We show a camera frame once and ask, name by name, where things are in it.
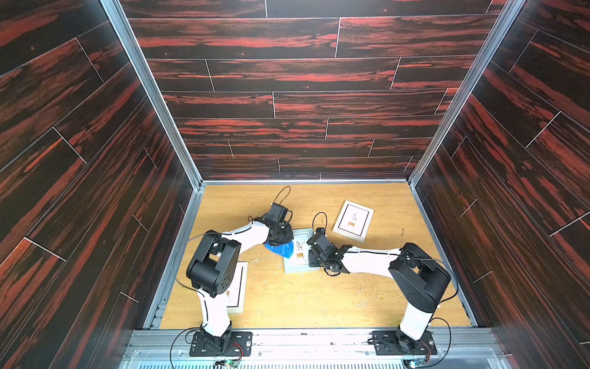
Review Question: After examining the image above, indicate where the blue microfiber cloth black trim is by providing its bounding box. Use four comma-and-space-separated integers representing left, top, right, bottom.
264, 241, 294, 259

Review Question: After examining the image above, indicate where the grey-green picture frame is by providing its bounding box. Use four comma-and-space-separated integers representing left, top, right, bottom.
284, 228, 317, 274

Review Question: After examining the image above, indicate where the white picture frame deer print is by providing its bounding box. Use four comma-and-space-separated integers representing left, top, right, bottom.
333, 201, 374, 243

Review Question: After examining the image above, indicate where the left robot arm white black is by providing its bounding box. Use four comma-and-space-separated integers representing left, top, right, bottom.
186, 203, 293, 353

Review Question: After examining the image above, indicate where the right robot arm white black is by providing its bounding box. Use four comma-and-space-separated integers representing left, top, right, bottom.
307, 228, 451, 349

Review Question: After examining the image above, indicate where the white picture frame near left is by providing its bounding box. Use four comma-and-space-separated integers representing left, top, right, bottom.
226, 261, 248, 315

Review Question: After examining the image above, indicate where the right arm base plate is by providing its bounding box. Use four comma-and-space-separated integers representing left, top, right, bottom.
367, 330, 437, 356

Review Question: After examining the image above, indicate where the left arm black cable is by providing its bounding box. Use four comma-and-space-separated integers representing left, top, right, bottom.
168, 185, 293, 369

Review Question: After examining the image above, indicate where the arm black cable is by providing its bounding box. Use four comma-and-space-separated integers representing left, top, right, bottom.
168, 185, 293, 369
311, 211, 460, 369

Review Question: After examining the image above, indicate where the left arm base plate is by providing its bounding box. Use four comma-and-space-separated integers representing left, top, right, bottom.
189, 330, 253, 358

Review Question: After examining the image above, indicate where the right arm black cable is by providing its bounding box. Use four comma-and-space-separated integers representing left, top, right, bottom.
311, 211, 460, 369

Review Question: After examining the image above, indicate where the aluminium front rail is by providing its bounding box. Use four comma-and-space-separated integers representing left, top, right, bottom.
120, 327, 514, 368

